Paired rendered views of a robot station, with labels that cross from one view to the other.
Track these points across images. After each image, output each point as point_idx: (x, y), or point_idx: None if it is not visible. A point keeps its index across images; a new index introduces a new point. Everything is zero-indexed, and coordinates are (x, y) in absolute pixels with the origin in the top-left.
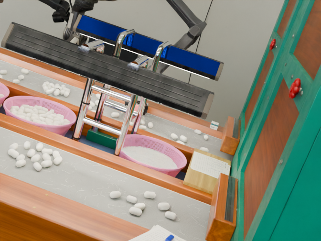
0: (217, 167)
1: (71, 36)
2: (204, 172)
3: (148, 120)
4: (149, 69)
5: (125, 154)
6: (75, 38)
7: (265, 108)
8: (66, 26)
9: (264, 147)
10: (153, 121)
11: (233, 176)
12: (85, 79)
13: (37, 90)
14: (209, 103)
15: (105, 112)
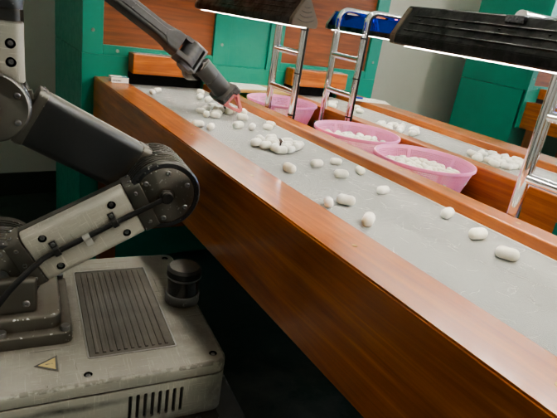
0: (243, 85)
1: (55, 97)
2: (265, 88)
3: (191, 109)
4: (196, 41)
5: (317, 105)
6: (58, 96)
7: None
8: (16, 83)
9: (317, 30)
10: (186, 108)
11: (253, 78)
12: (182, 132)
13: (309, 153)
14: None
15: (244, 123)
